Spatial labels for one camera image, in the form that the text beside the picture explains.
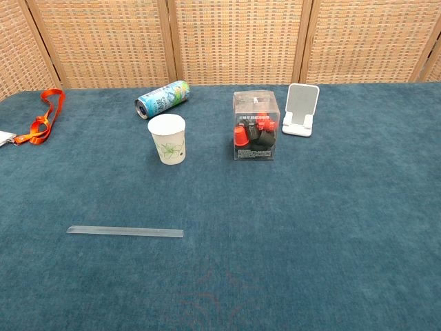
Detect blue white drink can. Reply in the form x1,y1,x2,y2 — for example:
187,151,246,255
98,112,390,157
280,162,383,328
134,80,191,120

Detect clear box red black parts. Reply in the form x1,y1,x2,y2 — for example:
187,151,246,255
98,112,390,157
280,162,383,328
232,90,279,161

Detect white paper cup green flower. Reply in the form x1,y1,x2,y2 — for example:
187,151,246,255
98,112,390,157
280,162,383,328
147,113,187,166

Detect translucent plastic straw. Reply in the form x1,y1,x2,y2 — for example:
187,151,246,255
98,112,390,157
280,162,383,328
66,225,185,239

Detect orange lanyard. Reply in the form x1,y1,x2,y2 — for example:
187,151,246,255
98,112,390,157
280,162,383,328
13,88,66,146

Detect blue velvet tablecloth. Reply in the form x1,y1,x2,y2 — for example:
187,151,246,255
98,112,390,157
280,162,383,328
0,81,441,331

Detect white badge card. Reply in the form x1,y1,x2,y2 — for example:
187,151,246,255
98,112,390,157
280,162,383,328
0,130,17,148

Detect white phone stand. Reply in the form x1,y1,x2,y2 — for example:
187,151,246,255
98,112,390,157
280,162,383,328
281,83,320,138

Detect woven bamboo folding screen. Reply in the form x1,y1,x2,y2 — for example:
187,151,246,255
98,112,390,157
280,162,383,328
0,0,441,101

